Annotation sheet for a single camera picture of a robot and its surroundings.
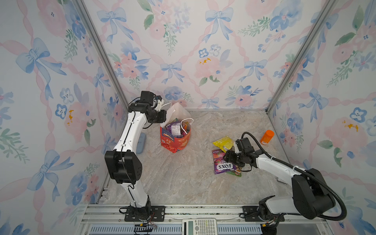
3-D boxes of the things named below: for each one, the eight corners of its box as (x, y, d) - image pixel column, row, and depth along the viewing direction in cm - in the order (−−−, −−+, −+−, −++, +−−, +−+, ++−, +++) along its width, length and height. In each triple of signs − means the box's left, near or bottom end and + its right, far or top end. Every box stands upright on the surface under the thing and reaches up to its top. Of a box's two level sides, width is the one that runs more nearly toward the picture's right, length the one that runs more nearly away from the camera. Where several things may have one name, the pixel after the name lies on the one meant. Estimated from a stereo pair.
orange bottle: (260, 143, 103) (266, 135, 95) (261, 137, 106) (267, 129, 98) (266, 146, 102) (273, 137, 94) (267, 140, 105) (274, 131, 97)
